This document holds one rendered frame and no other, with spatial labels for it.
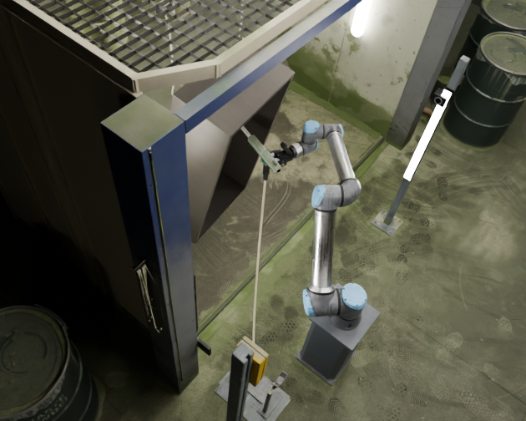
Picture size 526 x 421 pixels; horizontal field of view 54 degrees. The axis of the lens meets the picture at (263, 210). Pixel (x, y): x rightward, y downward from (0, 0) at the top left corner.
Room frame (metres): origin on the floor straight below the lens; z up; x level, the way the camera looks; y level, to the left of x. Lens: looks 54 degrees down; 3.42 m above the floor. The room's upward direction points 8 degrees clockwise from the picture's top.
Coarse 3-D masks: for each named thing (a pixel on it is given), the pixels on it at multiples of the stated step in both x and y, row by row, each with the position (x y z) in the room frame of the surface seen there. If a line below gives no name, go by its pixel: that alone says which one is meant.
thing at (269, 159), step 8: (240, 128) 2.28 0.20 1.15; (248, 136) 2.21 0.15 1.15; (256, 144) 2.14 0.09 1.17; (256, 152) 2.11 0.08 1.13; (264, 152) 2.08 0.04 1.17; (264, 160) 2.05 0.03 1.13; (272, 160) 2.02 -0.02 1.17; (264, 168) 2.05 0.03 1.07; (272, 168) 1.98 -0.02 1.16; (280, 168) 1.98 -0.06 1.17; (264, 176) 2.05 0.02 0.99
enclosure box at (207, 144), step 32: (192, 96) 1.90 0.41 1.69; (256, 96) 2.02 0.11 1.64; (224, 128) 1.76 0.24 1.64; (256, 128) 2.35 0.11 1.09; (192, 160) 1.83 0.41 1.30; (224, 160) 1.77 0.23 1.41; (256, 160) 2.32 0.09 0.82; (192, 192) 1.84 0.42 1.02; (224, 192) 2.29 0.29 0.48; (192, 224) 1.84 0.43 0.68
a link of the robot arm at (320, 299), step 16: (320, 192) 1.68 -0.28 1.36; (336, 192) 1.70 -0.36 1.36; (320, 208) 1.64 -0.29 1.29; (336, 208) 1.67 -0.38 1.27; (320, 224) 1.59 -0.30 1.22; (320, 240) 1.53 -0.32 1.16; (320, 256) 1.48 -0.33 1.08; (320, 272) 1.42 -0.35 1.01; (320, 288) 1.36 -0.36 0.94; (304, 304) 1.34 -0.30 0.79; (320, 304) 1.30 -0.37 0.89; (336, 304) 1.32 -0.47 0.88
